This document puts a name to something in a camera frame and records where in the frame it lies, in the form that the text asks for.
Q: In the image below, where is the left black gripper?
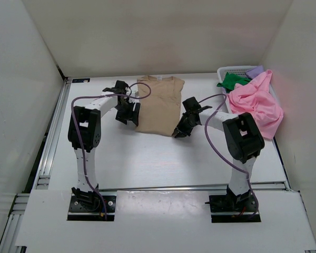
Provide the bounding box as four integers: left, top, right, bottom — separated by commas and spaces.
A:
115, 100, 141, 125

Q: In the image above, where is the beige t shirt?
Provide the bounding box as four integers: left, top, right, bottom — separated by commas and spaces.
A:
136, 75, 185, 137

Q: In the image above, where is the pink t shirt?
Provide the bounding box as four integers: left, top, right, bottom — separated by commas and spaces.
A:
228, 70, 284, 140

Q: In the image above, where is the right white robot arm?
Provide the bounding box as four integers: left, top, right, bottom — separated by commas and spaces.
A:
172, 97, 265, 211

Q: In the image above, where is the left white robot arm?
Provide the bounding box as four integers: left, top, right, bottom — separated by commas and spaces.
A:
68, 80, 140, 213

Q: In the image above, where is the dark blue label sticker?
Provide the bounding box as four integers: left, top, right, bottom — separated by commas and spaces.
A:
72, 78, 90, 83

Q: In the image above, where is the green t shirt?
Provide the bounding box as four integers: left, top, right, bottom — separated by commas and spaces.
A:
216, 72, 251, 93

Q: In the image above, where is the white plastic basket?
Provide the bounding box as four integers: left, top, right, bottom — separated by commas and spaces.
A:
217, 65, 280, 113

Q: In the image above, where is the lilac t shirt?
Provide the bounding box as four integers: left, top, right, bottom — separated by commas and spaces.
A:
245, 65, 264, 80

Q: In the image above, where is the white front cover board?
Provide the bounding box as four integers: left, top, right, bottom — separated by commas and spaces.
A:
16, 190, 316, 252

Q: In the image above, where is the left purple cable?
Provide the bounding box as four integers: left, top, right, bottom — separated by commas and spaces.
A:
72, 81, 152, 221

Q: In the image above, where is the purple cable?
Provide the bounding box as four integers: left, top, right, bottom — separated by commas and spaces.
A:
199, 93, 260, 219
72, 81, 152, 221

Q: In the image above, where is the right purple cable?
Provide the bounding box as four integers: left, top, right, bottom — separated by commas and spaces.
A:
199, 93, 260, 219

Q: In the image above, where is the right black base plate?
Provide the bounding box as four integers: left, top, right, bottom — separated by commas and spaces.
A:
205, 195, 256, 213

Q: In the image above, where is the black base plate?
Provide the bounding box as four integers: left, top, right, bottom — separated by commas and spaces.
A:
205, 195, 256, 213
68, 195, 116, 214

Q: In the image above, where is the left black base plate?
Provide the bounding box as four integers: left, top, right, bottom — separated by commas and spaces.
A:
68, 195, 116, 214

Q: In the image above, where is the aluminium frame rail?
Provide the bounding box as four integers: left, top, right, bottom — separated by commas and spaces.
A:
0, 77, 72, 252

